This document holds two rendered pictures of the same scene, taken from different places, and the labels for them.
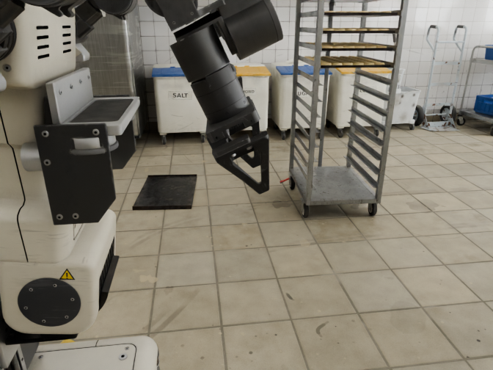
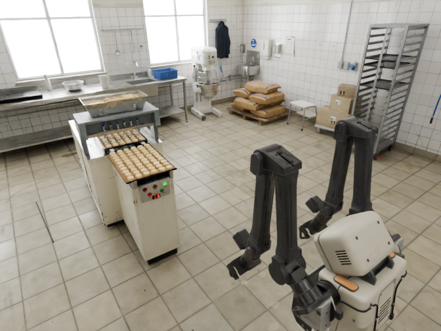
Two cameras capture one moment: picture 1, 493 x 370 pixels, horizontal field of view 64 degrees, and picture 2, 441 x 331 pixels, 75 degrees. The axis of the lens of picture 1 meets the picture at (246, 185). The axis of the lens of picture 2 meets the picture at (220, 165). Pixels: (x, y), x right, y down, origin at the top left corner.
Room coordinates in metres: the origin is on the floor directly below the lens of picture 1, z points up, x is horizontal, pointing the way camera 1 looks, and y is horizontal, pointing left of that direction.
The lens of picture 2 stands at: (1.42, 0.78, 1.98)
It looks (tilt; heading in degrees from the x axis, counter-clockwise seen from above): 28 degrees down; 242
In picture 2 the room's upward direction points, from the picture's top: 1 degrees counter-clockwise
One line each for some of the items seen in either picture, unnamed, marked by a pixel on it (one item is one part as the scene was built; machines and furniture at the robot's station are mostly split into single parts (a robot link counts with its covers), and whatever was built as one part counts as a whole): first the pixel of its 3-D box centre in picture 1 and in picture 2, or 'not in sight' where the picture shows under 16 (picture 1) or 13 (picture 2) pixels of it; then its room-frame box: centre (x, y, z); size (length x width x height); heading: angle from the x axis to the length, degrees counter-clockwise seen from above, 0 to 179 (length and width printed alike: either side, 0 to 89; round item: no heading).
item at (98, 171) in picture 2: not in sight; (117, 163); (1.09, -2.49, 0.42); 1.28 x 0.72 x 0.84; 94
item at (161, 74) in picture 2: not in sight; (165, 73); (-0.36, -4.86, 0.95); 0.40 x 0.30 x 0.14; 11
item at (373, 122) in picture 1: (364, 117); not in sight; (2.61, -0.79, 0.60); 0.64 x 0.03 x 0.03; 4
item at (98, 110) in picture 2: not in sight; (115, 104); (1.05, -2.01, 1.25); 0.56 x 0.29 x 0.14; 4
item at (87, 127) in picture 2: not in sight; (119, 128); (1.05, -2.01, 1.01); 0.72 x 0.33 x 0.34; 4
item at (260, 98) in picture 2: not in sight; (268, 96); (-2.15, -3.91, 0.47); 0.72 x 0.42 x 0.17; 13
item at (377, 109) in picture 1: (366, 103); not in sight; (2.61, -0.79, 0.69); 0.64 x 0.03 x 0.03; 4
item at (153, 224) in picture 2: not in sight; (145, 201); (1.02, -1.51, 0.45); 0.70 x 0.34 x 0.90; 94
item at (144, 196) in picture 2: not in sight; (155, 190); (0.99, -1.15, 0.77); 0.24 x 0.04 x 0.14; 4
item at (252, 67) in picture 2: not in sight; (249, 64); (-2.44, -5.05, 0.93); 0.99 x 0.38 x 1.09; 98
